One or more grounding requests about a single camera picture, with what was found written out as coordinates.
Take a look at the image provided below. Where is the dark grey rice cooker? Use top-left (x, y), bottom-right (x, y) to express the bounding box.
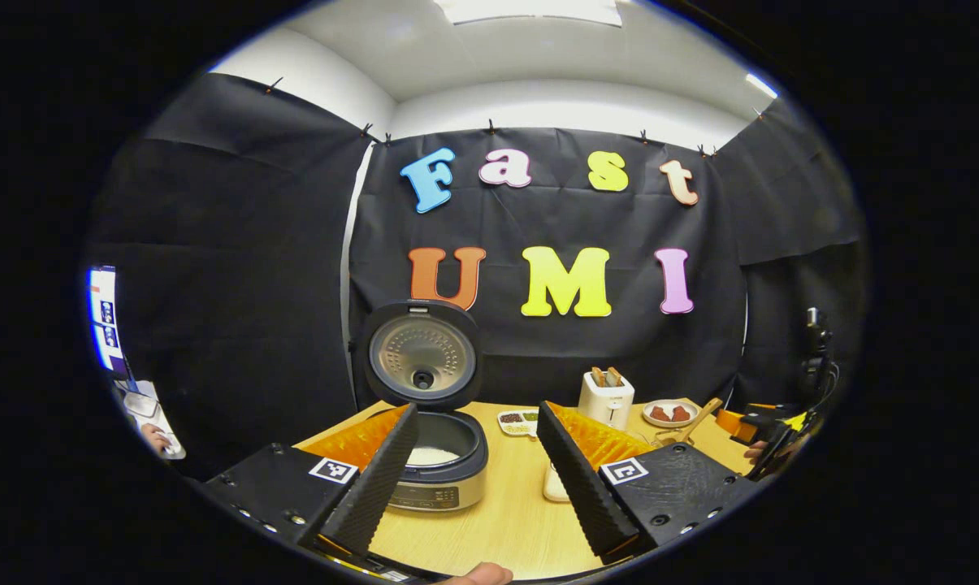
top-left (363, 299), bottom-right (490, 513)

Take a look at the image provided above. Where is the white round plate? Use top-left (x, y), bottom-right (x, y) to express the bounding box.
top-left (643, 399), bottom-right (700, 429)

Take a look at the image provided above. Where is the white toaster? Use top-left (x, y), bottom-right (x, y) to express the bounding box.
top-left (578, 370), bottom-right (635, 430)

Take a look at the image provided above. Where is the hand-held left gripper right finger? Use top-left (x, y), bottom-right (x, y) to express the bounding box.
top-left (536, 400), bottom-right (762, 561)

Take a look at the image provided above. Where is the wooden spoon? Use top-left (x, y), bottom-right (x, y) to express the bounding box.
top-left (678, 397), bottom-right (724, 444)

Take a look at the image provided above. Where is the white divided dish of beans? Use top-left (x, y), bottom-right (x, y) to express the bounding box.
top-left (497, 409), bottom-right (540, 438)

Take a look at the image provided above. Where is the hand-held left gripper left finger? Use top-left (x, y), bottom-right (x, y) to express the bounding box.
top-left (201, 404), bottom-right (419, 557)

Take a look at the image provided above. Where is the clear box of rice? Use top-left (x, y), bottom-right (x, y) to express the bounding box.
top-left (543, 461), bottom-right (571, 503)

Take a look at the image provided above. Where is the large ceiling light panel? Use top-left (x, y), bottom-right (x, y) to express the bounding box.
top-left (434, 0), bottom-right (624, 28)

